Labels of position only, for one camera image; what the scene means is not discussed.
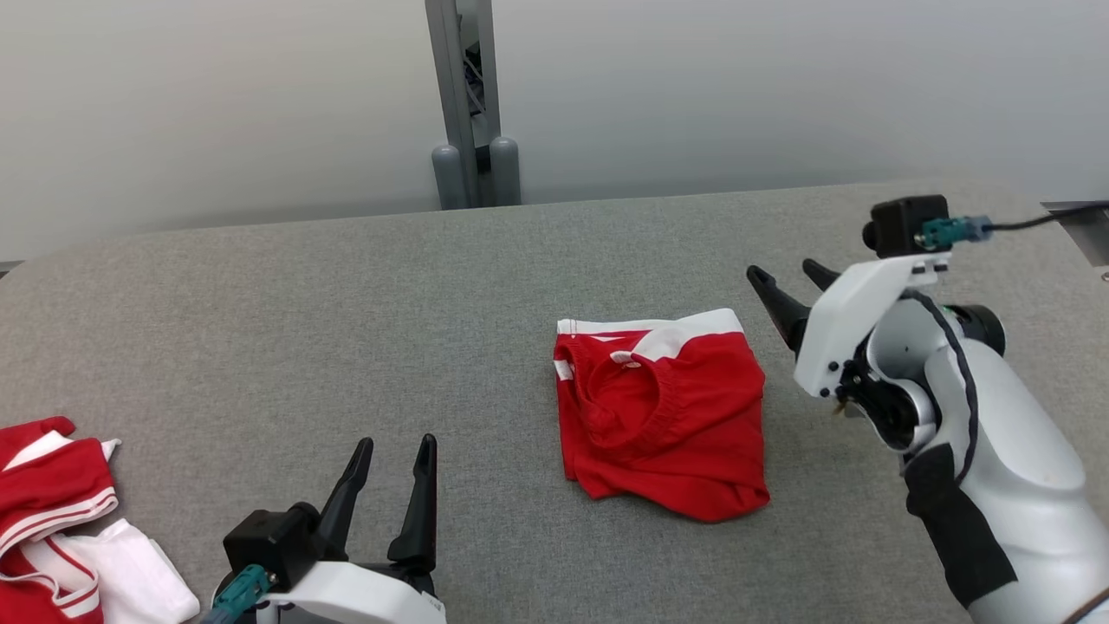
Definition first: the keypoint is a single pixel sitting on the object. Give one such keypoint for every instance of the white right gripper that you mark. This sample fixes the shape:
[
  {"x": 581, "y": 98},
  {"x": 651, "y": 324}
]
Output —
[{"x": 849, "y": 329}]

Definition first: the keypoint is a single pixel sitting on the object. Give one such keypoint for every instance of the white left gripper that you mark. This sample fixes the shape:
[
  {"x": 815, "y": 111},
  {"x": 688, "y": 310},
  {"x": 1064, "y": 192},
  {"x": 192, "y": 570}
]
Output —
[{"x": 364, "y": 598}]

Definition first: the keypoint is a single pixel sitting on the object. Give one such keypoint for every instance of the red shorts with white stripe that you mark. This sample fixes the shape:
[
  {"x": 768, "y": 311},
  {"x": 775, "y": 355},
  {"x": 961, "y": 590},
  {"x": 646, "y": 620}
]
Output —
[{"x": 667, "y": 433}]

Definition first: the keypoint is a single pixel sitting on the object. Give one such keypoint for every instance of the red jersey with white sleeves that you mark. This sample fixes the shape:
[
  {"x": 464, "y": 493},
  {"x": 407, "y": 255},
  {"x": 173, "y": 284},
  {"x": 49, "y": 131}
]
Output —
[{"x": 52, "y": 494}]

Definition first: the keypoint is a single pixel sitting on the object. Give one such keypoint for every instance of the grey fabric padded surface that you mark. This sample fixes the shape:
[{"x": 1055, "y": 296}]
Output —
[{"x": 346, "y": 329}]

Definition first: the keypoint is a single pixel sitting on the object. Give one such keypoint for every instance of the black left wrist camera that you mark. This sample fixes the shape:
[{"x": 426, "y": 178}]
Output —
[{"x": 269, "y": 542}]

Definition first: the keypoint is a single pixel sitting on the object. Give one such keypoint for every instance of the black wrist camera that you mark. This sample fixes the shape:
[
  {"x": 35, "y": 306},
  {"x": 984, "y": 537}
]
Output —
[
  {"x": 901, "y": 224},
  {"x": 269, "y": 542}
]

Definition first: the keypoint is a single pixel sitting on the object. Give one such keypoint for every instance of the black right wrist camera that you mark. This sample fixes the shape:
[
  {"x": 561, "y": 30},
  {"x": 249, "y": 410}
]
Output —
[{"x": 901, "y": 224}]

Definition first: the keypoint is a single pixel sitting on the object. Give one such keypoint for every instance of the grey metal frame piece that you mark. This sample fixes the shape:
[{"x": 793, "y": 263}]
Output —
[{"x": 1083, "y": 230}]

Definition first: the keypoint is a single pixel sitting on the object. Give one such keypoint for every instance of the grey metal post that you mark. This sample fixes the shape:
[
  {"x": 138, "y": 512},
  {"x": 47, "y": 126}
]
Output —
[{"x": 459, "y": 104}]

